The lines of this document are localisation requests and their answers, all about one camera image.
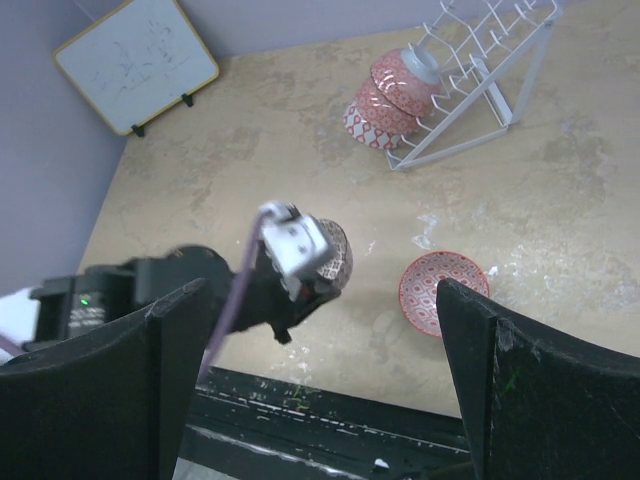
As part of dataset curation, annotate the white wire dish rack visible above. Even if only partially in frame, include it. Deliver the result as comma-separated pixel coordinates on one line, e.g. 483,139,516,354
385,1,563,171

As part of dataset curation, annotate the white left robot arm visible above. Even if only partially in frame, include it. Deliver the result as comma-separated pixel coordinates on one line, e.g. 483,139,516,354
1,242,352,358

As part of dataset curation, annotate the brown patterned bowl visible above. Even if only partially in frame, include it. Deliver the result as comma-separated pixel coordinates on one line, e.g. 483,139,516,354
317,219,354,289

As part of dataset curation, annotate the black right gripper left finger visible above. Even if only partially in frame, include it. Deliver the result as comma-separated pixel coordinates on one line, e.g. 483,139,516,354
1,279,213,479

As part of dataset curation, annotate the blue patterned bowl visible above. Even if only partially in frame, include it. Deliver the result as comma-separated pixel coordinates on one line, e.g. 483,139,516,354
343,101,403,150

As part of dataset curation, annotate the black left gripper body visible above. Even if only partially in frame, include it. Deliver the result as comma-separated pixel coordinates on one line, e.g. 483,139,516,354
234,244,346,346

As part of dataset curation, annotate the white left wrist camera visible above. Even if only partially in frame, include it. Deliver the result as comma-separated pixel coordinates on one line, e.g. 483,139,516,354
259,201,334,279

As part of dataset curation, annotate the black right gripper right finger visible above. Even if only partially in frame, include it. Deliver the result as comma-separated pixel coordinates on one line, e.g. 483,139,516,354
436,278,639,479

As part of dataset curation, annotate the grey leaf bowl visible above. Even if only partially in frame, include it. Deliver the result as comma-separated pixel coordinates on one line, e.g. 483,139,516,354
355,79,419,135
371,46,441,117

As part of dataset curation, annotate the small framed whiteboard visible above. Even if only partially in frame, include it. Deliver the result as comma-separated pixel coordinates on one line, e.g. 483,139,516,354
53,0,220,137

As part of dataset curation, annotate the black front mounting rail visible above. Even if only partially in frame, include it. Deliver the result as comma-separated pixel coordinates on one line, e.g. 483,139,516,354
180,367,474,479

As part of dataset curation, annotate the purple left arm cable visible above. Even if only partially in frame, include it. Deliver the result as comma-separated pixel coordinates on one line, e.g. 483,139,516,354
0,212,274,386

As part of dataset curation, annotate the red patterned bowl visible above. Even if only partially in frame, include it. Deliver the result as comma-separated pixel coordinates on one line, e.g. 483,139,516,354
398,250,491,340

